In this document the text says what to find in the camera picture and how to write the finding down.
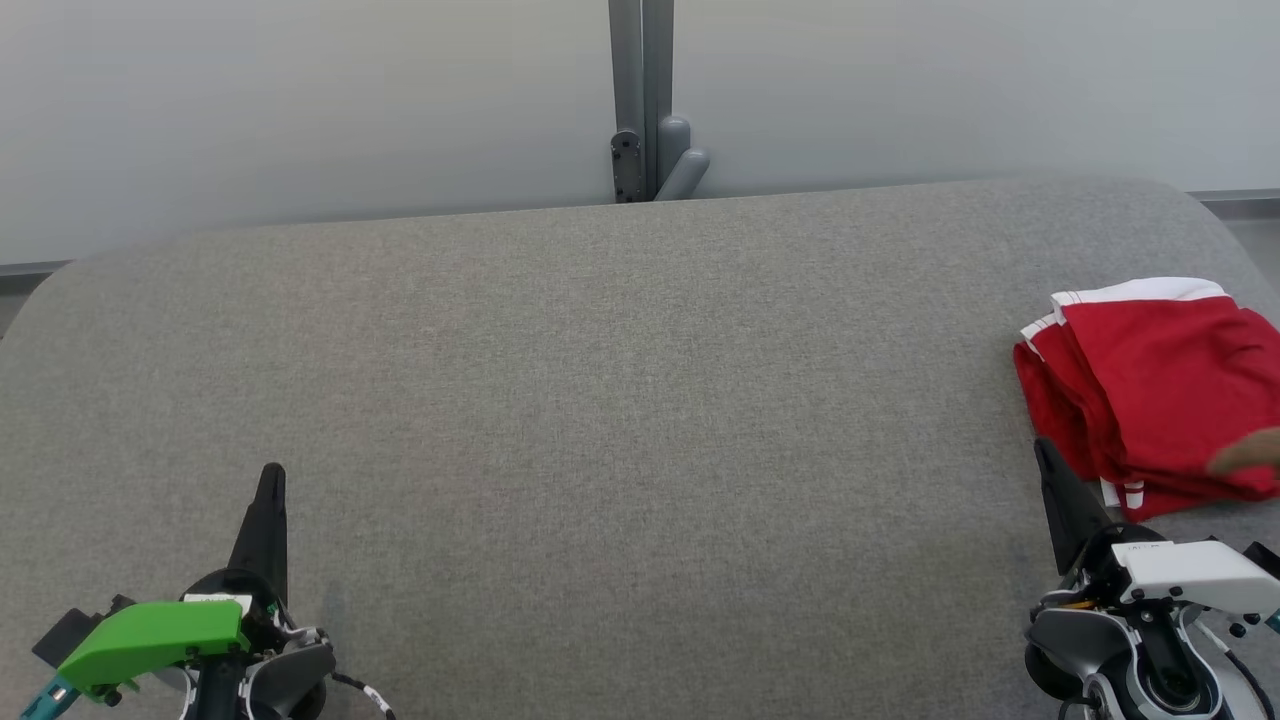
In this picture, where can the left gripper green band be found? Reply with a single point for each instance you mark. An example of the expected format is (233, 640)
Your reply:
(150, 635)

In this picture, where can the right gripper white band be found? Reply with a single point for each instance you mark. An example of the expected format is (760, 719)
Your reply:
(1190, 575)

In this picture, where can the red jersey with white sleeves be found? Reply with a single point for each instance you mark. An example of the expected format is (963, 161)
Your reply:
(1050, 400)

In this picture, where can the grey round strut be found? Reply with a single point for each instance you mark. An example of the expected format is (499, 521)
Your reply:
(680, 160)

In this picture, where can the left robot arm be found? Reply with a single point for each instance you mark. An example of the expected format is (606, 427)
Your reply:
(295, 675)

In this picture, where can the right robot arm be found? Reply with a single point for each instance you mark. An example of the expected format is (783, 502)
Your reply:
(1070, 640)

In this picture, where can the dark metal bracket plate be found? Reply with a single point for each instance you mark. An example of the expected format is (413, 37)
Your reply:
(628, 165)

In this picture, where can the grey metal partition post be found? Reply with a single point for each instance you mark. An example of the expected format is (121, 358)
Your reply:
(640, 70)

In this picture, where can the person's hand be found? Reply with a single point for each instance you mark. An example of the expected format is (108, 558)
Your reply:
(1255, 455)

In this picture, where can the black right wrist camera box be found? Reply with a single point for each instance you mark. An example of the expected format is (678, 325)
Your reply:
(1265, 560)

